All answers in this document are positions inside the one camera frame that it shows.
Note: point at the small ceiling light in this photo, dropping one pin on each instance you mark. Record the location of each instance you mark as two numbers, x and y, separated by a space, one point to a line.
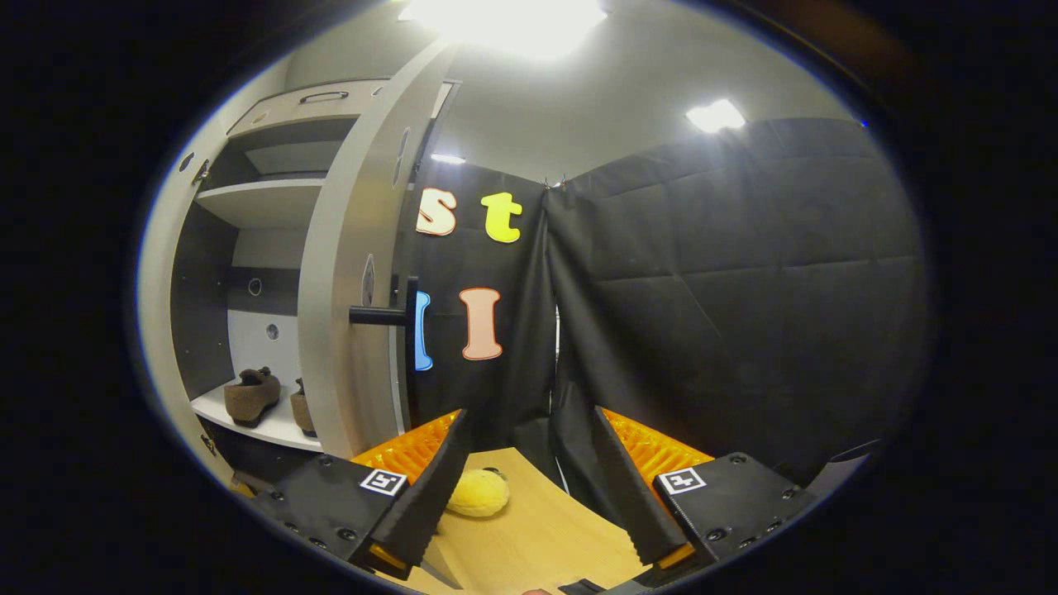
715 116

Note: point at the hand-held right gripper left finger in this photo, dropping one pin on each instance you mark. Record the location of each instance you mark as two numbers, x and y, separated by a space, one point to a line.
430 479

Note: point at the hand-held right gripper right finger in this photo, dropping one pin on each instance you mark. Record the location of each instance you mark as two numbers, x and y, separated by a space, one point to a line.
628 479

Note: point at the black backdrop cloth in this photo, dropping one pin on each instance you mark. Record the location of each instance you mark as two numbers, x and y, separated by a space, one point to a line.
744 289

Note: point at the grey cabinet drawer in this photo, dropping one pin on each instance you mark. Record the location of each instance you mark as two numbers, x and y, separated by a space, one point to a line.
281 103

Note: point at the yellow plush toy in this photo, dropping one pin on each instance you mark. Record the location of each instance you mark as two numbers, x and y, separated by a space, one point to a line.
478 493

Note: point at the grey shoe cabinet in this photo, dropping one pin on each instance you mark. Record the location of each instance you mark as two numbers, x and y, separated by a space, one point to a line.
264 202

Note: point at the grey cabinet door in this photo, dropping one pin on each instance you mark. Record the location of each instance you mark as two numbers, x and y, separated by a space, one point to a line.
157 289
347 231

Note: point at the large ceiling light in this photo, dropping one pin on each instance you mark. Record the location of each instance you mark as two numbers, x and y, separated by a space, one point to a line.
504 25

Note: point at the brown fuzzy shoe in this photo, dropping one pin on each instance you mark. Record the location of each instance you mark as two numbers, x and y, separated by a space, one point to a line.
302 409
252 401

